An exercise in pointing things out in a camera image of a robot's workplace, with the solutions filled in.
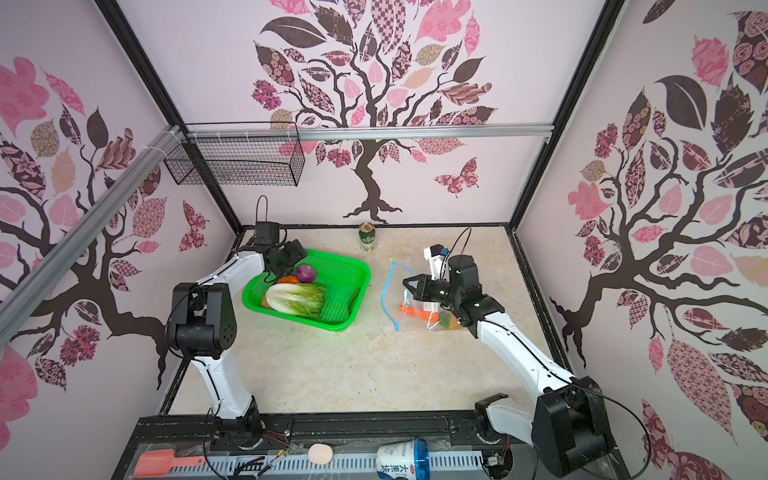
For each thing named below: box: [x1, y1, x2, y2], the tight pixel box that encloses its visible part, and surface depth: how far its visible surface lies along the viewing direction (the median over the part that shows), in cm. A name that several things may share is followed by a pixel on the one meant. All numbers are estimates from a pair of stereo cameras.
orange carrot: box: [398, 305, 441, 323], surface depth 87 cm
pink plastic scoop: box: [133, 449, 206, 477], surface depth 70 cm
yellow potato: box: [440, 310, 463, 330], surface depth 90 cm
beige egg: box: [308, 443, 333, 465], surface depth 71 cm
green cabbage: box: [266, 283, 326, 316], surface depth 90 cm
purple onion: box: [296, 264, 316, 283], surface depth 102 cm
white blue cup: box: [376, 438, 430, 480], surface depth 65 cm
